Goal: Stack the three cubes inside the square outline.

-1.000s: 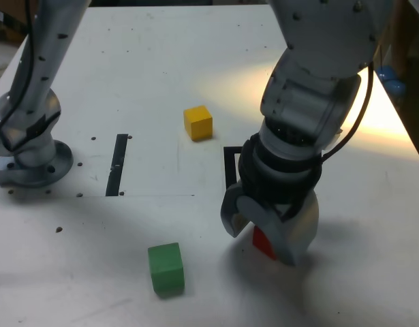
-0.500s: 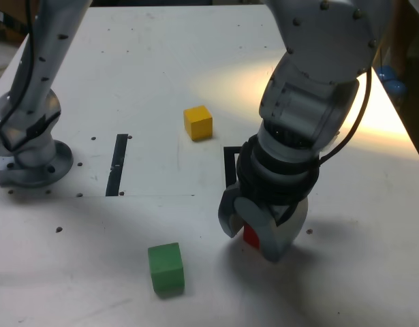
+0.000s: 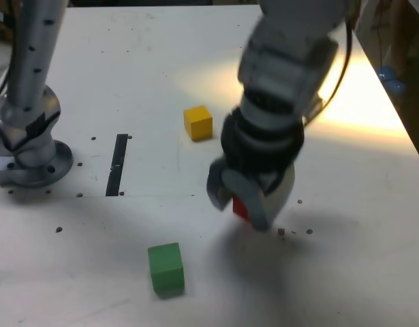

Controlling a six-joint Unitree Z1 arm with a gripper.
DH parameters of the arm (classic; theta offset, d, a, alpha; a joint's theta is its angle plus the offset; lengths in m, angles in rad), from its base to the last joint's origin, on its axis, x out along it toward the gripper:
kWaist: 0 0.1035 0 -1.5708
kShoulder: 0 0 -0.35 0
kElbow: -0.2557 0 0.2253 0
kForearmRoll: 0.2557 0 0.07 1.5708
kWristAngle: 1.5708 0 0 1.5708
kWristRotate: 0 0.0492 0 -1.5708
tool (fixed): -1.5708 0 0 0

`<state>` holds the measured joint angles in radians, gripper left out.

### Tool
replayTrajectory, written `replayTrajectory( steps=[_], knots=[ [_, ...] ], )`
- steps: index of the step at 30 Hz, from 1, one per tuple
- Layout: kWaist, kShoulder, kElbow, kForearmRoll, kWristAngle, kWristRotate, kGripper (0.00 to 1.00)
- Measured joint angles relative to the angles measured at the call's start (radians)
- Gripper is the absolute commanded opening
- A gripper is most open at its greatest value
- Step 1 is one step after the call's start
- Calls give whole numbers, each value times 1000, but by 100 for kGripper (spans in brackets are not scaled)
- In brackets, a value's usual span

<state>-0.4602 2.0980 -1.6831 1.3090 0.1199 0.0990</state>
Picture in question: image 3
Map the green cube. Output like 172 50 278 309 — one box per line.
147 242 185 300

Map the red cube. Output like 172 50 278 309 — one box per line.
232 196 251 221

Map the black tape strip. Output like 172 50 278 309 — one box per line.
105 134 129 198

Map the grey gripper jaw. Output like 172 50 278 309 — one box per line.
221 163 296 233
206 159 231 213

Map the blue rounded object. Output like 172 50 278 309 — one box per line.
376 65 406 98

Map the black camera cable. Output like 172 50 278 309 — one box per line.
302 18 354 129

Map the yellow cube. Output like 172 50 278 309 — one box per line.
183 104 213 142

